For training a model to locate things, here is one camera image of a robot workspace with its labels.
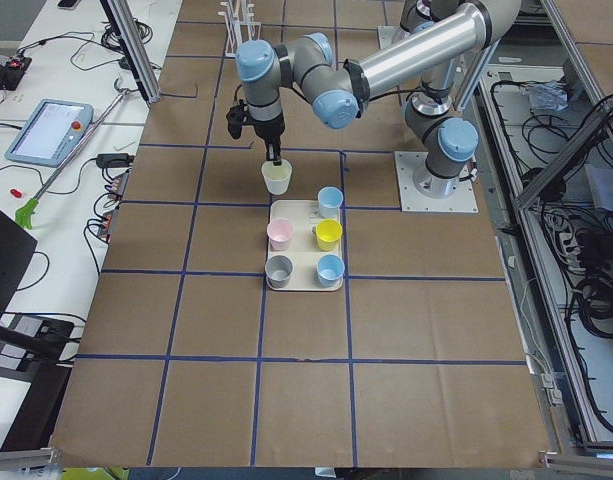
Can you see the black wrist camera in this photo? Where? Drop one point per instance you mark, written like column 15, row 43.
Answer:
column 237, row 117

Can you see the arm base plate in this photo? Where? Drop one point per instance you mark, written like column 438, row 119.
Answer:
column 420, row 192
column 387, row 35

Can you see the aluminium frame post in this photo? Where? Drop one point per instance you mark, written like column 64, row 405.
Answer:
column 123, row 24

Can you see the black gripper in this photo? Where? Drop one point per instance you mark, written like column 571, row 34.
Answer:
column 267, row 129

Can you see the yellow plastic cup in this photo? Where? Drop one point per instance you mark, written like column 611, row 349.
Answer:
column 328, row 233

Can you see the black monitor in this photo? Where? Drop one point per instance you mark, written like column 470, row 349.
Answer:
column 16, row 251

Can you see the white plastic cup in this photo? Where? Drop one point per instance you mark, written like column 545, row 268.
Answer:
column 277, row 177

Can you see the pink plastic cup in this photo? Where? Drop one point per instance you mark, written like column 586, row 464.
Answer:
column 279, row 232

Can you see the light blue cup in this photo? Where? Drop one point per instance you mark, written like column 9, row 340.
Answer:
column 330, row 199
column 330, row 270

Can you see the reacher grabber tool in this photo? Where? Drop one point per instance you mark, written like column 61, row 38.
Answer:
column 23, row 215

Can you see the white wire cup rack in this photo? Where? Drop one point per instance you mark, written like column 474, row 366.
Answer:
column 241, row 24

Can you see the light blue cup front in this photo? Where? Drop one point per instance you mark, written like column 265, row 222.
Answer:
column 330, row 270

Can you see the teach pendant tablet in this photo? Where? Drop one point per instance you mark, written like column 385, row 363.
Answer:
column 51, row 133

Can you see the grey plastic cup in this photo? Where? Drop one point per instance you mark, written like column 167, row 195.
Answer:
column 278, row 270

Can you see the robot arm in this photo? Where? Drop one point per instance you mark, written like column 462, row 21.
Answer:
column 339, row 96
column 414, row 13

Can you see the black power adapter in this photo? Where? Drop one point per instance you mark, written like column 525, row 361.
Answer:
column 114, row 160

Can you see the light blue cup back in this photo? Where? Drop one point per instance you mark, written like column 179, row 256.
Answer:
column 330, row 199

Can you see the cream serving tray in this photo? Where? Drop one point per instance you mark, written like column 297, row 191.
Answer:
column 303, row 250

